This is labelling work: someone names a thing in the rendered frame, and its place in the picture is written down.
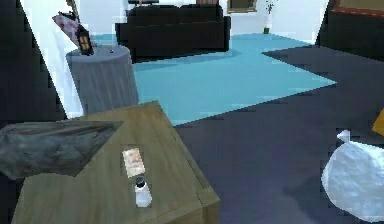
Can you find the houseplant in white pot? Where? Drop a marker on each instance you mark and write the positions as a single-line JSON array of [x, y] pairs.
[[268, 15]]

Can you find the white garbage bag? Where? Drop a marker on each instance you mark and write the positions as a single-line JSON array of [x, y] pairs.
[[358, 180]]

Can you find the yellow box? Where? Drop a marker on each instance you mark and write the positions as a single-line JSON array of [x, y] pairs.
[[379, 124]]

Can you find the black lantern with orange glow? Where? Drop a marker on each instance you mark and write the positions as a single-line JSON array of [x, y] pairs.
[[84, 41]]

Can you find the olive wooden table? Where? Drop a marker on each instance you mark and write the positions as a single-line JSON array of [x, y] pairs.
[[166, 160]]

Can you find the grey round draped table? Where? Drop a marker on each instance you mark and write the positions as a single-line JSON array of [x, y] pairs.
[[103, 80]]

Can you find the white bottle with black cap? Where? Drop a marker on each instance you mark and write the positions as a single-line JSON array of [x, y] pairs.
[[143, 195]]

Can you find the black sofa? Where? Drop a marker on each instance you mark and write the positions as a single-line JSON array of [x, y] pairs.
[[176, 30]]

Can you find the framed wall picture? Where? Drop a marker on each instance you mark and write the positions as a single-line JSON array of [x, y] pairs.
[[241, 5]]

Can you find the dark cabinet with red top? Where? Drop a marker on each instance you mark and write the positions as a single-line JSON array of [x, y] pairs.
[[356, 30]]

